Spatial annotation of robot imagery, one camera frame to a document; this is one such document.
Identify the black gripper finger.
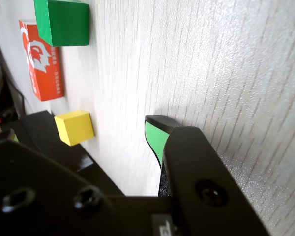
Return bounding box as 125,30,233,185
0,129,125,236
145,115,271,236

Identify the yellow wooden cube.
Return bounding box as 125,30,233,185
54,110,96,147

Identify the red white printed carton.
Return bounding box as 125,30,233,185
19,19,64,102

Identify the green wooden block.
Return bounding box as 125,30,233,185
33,0,90,47

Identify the black cardboard box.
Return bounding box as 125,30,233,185
19,110,126,197

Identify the black power cable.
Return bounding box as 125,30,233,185
7,76,28,116

